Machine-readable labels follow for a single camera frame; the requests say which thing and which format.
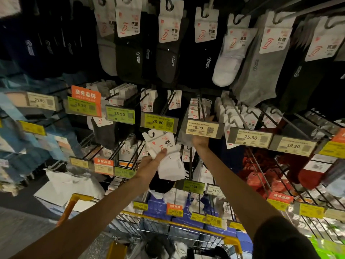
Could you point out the person's left forearm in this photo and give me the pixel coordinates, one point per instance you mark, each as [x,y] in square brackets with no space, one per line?
[94,221]

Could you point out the black sock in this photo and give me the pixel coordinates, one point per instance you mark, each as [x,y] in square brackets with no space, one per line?
[161,183]

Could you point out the stack of blue boxes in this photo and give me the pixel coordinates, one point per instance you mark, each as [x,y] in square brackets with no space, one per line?
[159,210]

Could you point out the person's right forearm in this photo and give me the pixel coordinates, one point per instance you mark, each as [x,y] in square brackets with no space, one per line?
[231,191]

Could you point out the person's left thumb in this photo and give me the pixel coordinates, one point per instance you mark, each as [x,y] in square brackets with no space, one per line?
[159,155]

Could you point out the black sleeve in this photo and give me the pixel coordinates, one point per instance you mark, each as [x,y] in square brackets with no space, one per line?
[283,240]

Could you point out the black hanging sock pack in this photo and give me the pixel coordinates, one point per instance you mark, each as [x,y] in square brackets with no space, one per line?
[200,64]
[129,59]
[304,83]

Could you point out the white sock pack with hook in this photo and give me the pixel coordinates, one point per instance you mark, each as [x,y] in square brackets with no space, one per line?
[168,164]

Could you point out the sock pack with white label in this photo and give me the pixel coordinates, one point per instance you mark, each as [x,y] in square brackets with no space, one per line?
[250,121]
[271,121]
[148,102]
[175,101]

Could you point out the light grey hanging sock pack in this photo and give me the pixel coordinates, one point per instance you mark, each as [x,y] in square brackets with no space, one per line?
[106,53]

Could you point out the dark grey sock pair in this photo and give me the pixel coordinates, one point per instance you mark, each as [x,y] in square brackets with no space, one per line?
[103,134]

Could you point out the person's left hand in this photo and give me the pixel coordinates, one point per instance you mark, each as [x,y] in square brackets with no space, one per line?
[148,167]

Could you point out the rack of blue packets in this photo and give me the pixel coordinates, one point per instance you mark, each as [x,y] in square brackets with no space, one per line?
[27,142]

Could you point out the pile of red packets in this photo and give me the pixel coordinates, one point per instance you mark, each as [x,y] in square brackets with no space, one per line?
[258,178]

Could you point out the white sign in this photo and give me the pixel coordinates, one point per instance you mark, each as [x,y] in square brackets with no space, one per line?
[9,6]

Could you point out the person's right fingers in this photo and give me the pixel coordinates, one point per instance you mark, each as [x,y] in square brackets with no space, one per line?
[209,119]

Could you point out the person's right hand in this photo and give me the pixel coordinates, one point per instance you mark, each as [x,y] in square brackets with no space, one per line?
[200,142]

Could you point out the large grey hanging sock pack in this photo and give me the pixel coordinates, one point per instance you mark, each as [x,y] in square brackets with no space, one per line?
[258,75]

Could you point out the stack of white-labelled sock packs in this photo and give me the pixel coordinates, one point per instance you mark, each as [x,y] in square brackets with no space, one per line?
[98,87]
[226,113]
[195,109]
[123,93]

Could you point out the row of navy socks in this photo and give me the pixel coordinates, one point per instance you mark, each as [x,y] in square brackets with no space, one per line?
[40,45]

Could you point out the yellow price tag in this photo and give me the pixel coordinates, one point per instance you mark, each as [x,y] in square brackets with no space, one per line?
[32,128]

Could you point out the black garment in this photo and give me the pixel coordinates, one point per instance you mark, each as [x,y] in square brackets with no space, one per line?
[159,246]

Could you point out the red packet with white label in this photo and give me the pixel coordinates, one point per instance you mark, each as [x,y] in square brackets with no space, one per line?
[314,175]

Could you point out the row of shelf price tags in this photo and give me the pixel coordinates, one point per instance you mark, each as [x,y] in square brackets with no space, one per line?
[194,186]
[213,221]
[159,122]

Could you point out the small orange promotion sign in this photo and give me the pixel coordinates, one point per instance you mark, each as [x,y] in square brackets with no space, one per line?
[103,162]
[174,207]
[340,136]
[280,197]

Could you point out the white plastic bag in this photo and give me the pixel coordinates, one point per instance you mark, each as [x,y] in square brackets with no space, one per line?
[67,186]

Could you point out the dark grey hanging sock pack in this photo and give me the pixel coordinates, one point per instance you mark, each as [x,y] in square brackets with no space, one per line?
[168,61]

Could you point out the white hanging sock pack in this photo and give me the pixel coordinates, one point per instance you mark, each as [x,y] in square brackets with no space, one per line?
[229,64]

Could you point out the large orange promotion sign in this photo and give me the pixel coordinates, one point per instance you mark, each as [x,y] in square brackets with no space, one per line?
[86,93]

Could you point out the stack of striped sock packs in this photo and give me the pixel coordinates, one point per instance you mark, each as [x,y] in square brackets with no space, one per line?
[126,153]

